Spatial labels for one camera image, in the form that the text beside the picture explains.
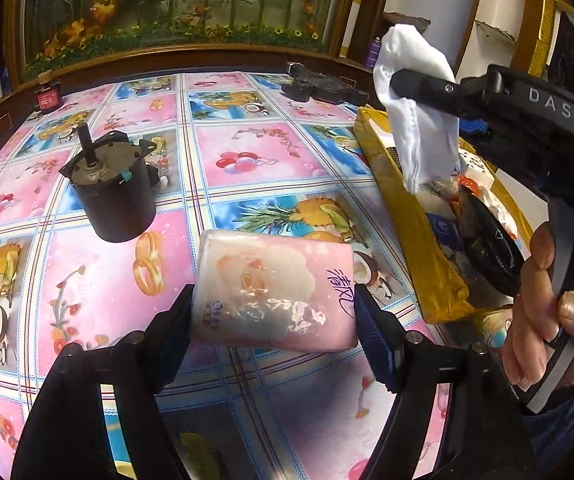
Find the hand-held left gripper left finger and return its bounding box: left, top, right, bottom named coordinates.
left=11, top=284, right=197, bottom=480

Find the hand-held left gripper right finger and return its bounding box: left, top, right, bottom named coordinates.
left=353, top=284, right=538, bottom=480

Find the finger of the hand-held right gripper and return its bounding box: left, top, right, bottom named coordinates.
left=391, top=68, right=491, bottom=117
left=458, top=115, right=492, bottom=138

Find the white cloth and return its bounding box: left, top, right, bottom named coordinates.
left=373, top=24, right=460, bottom=195

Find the blue tissue pack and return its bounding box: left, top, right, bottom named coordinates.
left=427, top=212, right=460, bottom=251

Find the pink tissue pack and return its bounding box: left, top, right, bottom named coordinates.
left=189, top=229, right=360, bottom=351

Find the black wet wipe packet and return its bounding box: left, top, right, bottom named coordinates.
left=459, top=195, right=525, bottom=296

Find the yellow taped cardboard box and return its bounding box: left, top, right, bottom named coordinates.
left=354, top=106, right=522, bottom=325

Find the person's right hand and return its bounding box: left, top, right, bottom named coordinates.
left=501, top=222, right=574, bottom=389

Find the purple bottle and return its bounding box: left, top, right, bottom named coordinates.
left=364, top=35, right=383, bottom=71

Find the brown cardboard piece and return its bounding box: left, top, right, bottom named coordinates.
left=382, top=10, right=432, bottom=28

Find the black device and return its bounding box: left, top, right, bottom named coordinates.
left=281, top=61, right=370, bottom=106

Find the white tube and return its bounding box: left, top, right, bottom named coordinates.
left=341, top=0, right=368, bottom=58

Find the gold framed white shelf unit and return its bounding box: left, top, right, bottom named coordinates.
left=467, top=0, right=568, bottom=76

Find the black cylindrical motor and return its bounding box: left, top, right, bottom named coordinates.
left=58, top=122, right=173, bottom=243

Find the printed tablecloth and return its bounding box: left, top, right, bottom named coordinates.
left=0, top=72, right=448, bottom=480

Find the person's blue clothing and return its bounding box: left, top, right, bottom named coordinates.
left=522, top=375, right=574, bottom=480

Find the red jar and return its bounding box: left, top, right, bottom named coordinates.
left=33, top=80, right=63, bottom=112

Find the aquarium with plants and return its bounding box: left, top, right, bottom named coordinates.
left=4, top=0, right=363, bottom=83

